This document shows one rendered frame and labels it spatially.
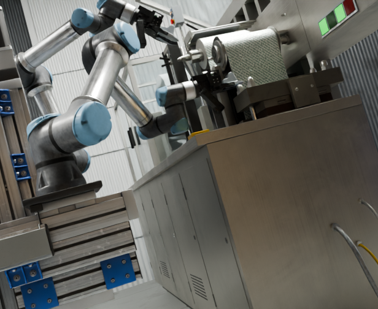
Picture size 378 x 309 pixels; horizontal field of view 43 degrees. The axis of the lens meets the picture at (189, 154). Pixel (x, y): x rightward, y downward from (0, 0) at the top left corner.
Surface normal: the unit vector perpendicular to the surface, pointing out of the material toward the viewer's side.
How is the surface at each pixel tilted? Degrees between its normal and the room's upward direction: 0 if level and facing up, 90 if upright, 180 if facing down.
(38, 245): 90
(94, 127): 95
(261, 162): 90
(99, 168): 90
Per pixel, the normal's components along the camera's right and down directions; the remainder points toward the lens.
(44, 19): 0.24, -0.15
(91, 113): 0.82, -0.16
